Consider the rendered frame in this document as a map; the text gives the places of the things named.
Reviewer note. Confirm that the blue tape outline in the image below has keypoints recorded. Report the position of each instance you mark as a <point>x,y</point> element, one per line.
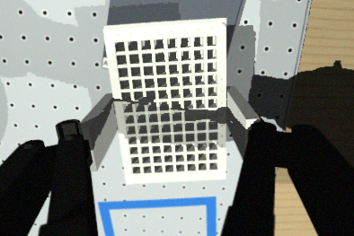
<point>211,203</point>

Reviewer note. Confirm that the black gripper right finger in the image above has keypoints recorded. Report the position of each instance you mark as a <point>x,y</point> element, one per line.
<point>325,183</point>

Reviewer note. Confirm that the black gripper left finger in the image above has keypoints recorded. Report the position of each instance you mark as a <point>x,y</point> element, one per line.
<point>81,148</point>

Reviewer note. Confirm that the white well plate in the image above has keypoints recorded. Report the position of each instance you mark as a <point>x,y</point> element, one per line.
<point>177,51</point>

